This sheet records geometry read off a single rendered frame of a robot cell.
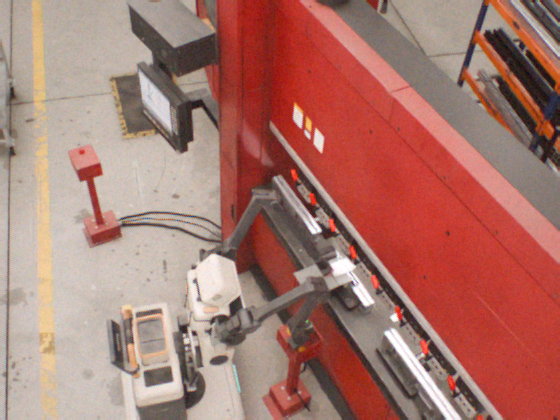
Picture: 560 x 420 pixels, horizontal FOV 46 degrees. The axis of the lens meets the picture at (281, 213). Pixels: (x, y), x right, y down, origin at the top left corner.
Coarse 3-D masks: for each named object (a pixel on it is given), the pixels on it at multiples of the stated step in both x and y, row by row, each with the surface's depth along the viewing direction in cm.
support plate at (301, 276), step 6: (330, 264) 363; (306, 270) 359; (312, 270) 359; (318, 270) 359; (300, 276) 356; (306, 276) 356; (330, 276) 357; (342, 276) 357; (348, 276) 358; (300, 282) 353; (330, 282) 354; (342, 282) 355; (330, 288) 352
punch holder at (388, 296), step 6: (378, 282) 324; (384, 282) 318; (384, 288) 320; (390, 288) 314; (384, 294) 321; (390, 294) 317; (396, 294) 311; (384, 300) 324; (390, 300) 319; (396, 300) 313; (402, 300) 315; (390, 306) 321; (396, 306) 317; (402, 306) 322; (390, 312) 322
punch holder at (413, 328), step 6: (408, 312) 306; (408, 318) 308; (414, 318) 303; (408, 324) 310; (414, 324) 305; (408, 330) 312; (414, 330) 307; (420, 330) 302; (408, 336) 314; (414, 336) 308; (420, 336) 304; (426, 336) 308; (414, 342) 311
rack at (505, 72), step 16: (496, 0) 478; (528, 0) 481; (480, 16) 502; (512, 16) 464; (464, 64) 536; (496, 64) 491; (544, 64) 435; (464, 80) 546; (480, 80) 533; (512, 80) 474; (480, 96) 520; (528, 96) 462; (496, 112) 504; (544, 112) 443; (544, 128) 446
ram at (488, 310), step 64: (320, 64) 302; (320, 128) 324; (384, 128) 272; (320, 192) 349; (384, 192) 289; (448, 192) 247; (384, 256) 309; (448, 256) 262; (512, 256) 227; (448, 320) 278; (512, 320) 239; (512, 384) 252
